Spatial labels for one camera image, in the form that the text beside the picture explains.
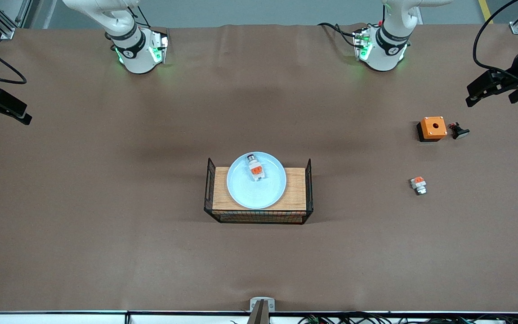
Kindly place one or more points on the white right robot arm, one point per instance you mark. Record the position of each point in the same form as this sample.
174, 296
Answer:
135, 54

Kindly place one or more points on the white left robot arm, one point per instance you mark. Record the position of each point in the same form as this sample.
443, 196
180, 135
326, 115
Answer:
387, 49

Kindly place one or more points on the orange button enclosure box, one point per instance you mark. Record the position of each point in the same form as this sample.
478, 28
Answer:
433, 128

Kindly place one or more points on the wooden board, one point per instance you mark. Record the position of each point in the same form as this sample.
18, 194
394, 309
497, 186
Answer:
221, 191

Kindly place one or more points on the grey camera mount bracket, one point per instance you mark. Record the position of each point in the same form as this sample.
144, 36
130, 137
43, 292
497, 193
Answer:
262, 305

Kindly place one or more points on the white orange switch block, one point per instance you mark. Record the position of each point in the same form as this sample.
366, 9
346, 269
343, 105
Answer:
418, 184

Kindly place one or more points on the light blue round plate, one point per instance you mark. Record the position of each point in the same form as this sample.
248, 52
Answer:
241, 189

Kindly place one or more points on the black push button head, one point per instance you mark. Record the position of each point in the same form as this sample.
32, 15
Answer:
459, 131

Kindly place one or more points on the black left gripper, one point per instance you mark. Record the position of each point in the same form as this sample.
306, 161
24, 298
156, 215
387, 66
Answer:
517, 69

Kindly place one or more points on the brown table cover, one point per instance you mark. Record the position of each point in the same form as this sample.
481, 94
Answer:
106, 247

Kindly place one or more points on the red push button switch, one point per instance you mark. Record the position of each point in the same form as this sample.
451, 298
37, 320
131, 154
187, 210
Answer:
256, 168

